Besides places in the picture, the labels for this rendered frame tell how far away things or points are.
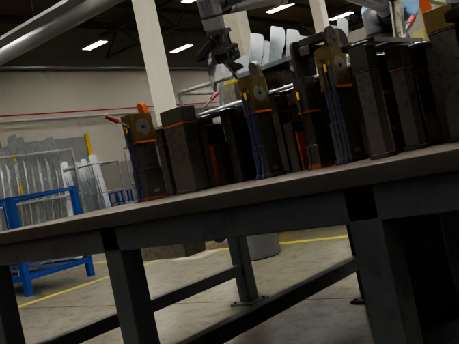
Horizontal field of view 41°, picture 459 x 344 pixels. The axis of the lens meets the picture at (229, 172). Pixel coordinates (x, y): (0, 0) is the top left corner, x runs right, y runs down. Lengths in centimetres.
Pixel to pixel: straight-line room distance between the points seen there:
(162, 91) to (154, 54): 36
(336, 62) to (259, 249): 334
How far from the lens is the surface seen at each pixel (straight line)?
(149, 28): 618
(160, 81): 607
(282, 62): 260
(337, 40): 191
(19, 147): 1126
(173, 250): 208
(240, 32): 1010
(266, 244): 506
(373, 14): 272
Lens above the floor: 74
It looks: level
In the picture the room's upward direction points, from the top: 12 degrees counter-clockwise
